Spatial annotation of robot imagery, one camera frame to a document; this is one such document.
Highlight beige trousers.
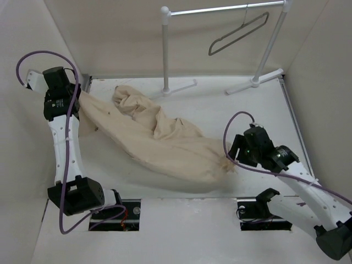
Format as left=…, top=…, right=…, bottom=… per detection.
left=79, top=85, right=235, bottom=185

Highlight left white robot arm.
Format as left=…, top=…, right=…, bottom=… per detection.
left=43, top=67, right=123, bottom=219

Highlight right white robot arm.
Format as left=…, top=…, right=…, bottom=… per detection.
left=226, top=125, right=351, bottom=261

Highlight grey clothes hanger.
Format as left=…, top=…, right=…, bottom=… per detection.
left=208, top=12, right=270, bottom=56

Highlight white clothes rack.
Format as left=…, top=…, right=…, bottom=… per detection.
left=151, top=1, right=293, bottom=99

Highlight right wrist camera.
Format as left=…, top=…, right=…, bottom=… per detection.
left=250, top=122, right=264, bottom=128

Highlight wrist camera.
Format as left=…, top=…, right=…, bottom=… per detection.
left=250, top=122, right=264, bottom=128
left=26, top=69, right=48, bottom=94

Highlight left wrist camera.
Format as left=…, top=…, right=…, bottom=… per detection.
left=26, top=69, right=48, bottom=94

